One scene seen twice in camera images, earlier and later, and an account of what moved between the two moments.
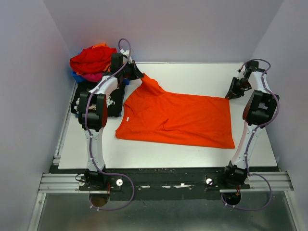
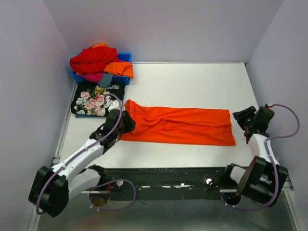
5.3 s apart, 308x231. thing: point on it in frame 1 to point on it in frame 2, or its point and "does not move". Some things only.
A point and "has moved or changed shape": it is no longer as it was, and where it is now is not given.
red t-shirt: [93, 59] does not move
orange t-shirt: [150, 114] has moved or changed shape
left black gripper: [136, 73] to [131, 123]
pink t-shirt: [93, 77] does not move
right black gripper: [232, 92] to [243, 114]
